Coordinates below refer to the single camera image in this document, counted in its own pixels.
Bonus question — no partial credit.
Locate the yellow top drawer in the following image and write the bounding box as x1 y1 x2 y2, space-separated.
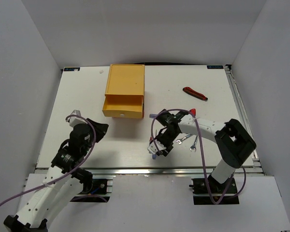
102 95 144 119

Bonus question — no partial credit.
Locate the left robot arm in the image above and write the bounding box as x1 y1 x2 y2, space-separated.
3 115 109 232

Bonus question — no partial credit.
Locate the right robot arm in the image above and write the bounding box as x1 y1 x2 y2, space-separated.
147 109 257 194

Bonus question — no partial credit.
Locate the silver wrench upper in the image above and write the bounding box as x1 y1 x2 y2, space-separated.
176 134 192 145

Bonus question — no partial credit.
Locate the silver wrench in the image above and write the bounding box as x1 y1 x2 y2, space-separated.
190 136 199 152
176 134 192 145

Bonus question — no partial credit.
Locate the silver wrench lower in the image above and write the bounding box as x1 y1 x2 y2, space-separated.
190 136 199 152

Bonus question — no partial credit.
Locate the red utility knife centre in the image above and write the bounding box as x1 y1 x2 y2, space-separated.
190 109 196 116

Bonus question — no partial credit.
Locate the red utility knife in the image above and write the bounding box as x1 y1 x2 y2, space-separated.
182 87 208 101
190 109 196 116

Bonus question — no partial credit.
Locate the red utility knife top right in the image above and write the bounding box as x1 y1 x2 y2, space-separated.
182 87 208 101

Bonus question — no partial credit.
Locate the yellow drawer cabinet shell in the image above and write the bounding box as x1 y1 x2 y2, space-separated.
105 64 145 96

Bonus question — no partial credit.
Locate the left blue table sticker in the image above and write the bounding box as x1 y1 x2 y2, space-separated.
63 67 80 72

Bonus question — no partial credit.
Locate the blue table sticker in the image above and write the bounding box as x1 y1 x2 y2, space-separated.
206 65 224 69
63 67 80 72

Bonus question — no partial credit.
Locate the right blue table sticker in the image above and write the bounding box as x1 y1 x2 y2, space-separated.
206 65 224 69

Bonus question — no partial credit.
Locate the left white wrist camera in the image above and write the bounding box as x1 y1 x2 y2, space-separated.
66 110 85 128

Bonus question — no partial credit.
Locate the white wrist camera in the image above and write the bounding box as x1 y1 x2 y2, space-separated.
66 110 85 128
147 139 166 156

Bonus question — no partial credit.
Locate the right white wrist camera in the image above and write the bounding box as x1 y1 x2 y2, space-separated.
147 139 166 156

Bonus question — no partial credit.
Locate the aluminium front rail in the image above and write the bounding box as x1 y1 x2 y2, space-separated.
34 166 264 175

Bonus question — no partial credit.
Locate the aluminium rail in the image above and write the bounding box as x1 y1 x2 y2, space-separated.
34 166 264 175
224 64 265 175

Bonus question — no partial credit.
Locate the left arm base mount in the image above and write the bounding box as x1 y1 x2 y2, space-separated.
71 178 113 203

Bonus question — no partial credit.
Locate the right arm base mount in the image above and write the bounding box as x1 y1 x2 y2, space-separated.
189 178 240 205

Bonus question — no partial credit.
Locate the aluminium right side rail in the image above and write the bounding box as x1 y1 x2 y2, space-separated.
224 64 265 175

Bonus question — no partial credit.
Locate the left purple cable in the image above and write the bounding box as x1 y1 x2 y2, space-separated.
0 113 107 219

